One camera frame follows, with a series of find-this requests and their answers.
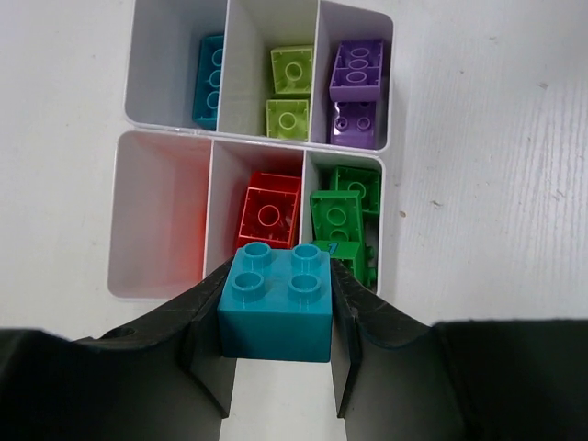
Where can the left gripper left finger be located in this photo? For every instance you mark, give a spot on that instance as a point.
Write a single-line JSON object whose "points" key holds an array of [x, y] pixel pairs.
{"points": [[191, 317]]}

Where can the purple lego block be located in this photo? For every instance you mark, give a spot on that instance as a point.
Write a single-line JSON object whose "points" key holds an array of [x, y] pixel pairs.
{"points": [[353, 124]]}

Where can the right white compartment tray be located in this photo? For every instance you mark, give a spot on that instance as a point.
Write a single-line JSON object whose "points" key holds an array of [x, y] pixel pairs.
{"points": [[164, 52]]}

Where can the lime pink lego brick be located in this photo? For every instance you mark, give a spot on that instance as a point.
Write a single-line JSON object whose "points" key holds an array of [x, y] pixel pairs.
{"points": [[292, 70]]}

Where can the green lego brick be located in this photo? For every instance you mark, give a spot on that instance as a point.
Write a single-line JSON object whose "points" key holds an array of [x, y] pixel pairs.
{"points": [[355, 256], [366, 181]]}

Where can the red lego brick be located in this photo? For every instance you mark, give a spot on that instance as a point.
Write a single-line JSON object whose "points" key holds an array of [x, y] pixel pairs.
{"points": [[271, 211]]}

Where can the green lego plate piece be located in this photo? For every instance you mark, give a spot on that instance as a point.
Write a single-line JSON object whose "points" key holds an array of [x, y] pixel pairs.
{"points": [[337, 215]]}

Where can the white compartment tray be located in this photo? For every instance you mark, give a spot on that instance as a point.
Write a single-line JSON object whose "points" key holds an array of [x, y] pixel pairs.
{"points": [[164, 52], [178, 202]]}

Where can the teal lego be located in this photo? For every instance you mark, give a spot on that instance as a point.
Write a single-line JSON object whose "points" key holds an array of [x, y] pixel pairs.
{"points": [[276, 304]]}

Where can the left white compartment tray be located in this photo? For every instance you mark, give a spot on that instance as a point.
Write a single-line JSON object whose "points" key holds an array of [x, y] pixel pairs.
{"points": [[178, 202]]}

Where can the blue lego brick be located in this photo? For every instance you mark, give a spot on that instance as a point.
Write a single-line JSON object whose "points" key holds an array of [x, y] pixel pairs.
{"points": [[208, 82]]}

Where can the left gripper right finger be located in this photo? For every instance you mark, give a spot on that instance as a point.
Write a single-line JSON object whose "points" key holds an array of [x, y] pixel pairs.
{"points": [[368, 333]]}

